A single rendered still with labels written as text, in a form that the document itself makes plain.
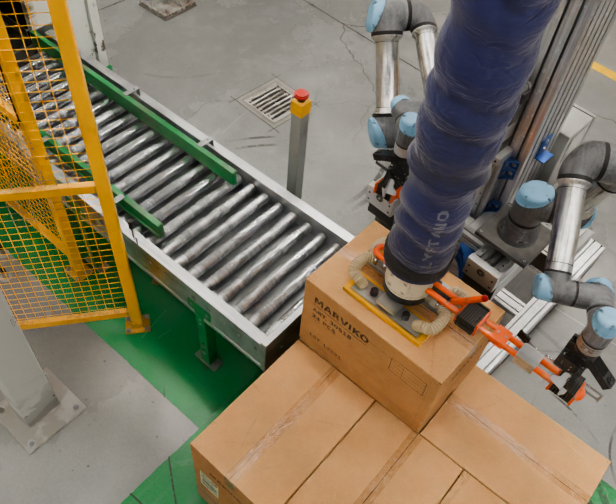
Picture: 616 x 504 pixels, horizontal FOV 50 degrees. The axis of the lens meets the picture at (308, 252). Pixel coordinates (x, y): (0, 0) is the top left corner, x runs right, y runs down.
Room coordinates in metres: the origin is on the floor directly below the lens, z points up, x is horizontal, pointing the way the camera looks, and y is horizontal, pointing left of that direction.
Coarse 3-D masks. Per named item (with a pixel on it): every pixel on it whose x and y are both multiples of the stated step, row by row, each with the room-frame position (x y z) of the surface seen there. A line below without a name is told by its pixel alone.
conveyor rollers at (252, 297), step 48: (48, 96) 2.71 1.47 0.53; (96, 96) 2.75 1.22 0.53; (144, 144) 2.44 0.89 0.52; (144, 192) 2.10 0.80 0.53; (192, 192) 2.12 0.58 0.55; (240, 192) 2.15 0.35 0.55; (240, 240) 1.87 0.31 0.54; (288, 240) 1.89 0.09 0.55; (240, 288) 1.61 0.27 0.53; (288, 288) 1.62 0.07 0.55
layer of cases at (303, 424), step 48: (288, 384) 1.18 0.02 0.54; (336, 384) 1.20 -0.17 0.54; (480, 384) 1.27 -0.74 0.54; (240, 432) 0.96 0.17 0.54; (288, 432) 0.98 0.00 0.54; (336, 432) 1.00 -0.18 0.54; (384, 432) 1.02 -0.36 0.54; (432, 432) 1.04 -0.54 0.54; (480, 432) 1.07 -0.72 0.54; (528, 432) 1.09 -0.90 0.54; (240, 480) 0.79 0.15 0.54; (288, 480) 0.81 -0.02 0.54; (336, 480) 0.83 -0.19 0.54; (384, 480) 0.84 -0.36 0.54; (432, 480) 0.86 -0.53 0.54; (480, 480) 0.88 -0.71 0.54; (528, 480) 0.90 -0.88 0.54; (576, 480) 0.92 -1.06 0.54
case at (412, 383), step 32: (352, 256) 1.52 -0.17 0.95; (320, 288) 1.35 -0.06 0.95; (320, 320) 1.34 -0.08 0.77; (352, 320) 1.26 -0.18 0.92; (320, 352) 1.32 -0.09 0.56; (352, 352) 1.24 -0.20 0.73; (384, 352) 1.17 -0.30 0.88; (416, 352) 1.14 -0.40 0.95; (448, 352) 1.15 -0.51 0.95; (480, 352) 1.31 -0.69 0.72; (384, 384) 1.14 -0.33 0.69; (416, 384) 1.08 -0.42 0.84; (448, 384) 1.10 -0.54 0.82; (416, 416) 1.05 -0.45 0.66
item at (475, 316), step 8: (464, 304) 1.24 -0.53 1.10; (472, 304) 1.26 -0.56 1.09; (480, 304) 1.25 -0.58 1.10; (456, 312) 1.21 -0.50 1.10; (464, 312) 1.22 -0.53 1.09; (472, 312) 1.22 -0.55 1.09; (480, 312) 1.23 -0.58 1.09; (488, 312) 1.22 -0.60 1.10; (456, 320) 1.20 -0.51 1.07; (464, 320) 1.18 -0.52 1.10; (472, 320) 1.19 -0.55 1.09; (480, 320) 1.20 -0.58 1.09; (464, 328) 1.18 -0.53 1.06; (472, 328) 1.16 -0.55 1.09
